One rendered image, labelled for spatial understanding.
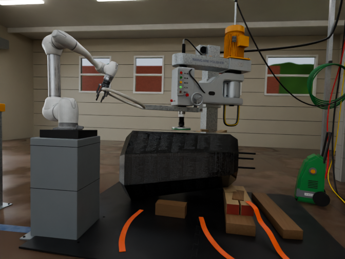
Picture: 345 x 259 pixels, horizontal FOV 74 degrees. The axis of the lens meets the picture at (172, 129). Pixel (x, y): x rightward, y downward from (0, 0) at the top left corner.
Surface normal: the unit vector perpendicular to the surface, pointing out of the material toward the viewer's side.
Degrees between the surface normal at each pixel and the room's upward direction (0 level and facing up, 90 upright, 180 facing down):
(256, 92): 90
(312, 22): 90
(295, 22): 90
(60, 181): 90
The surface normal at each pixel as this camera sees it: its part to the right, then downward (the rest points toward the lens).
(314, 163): -0.44, 0.04
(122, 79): -0.13, 0.05
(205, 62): 0.32, 0.06
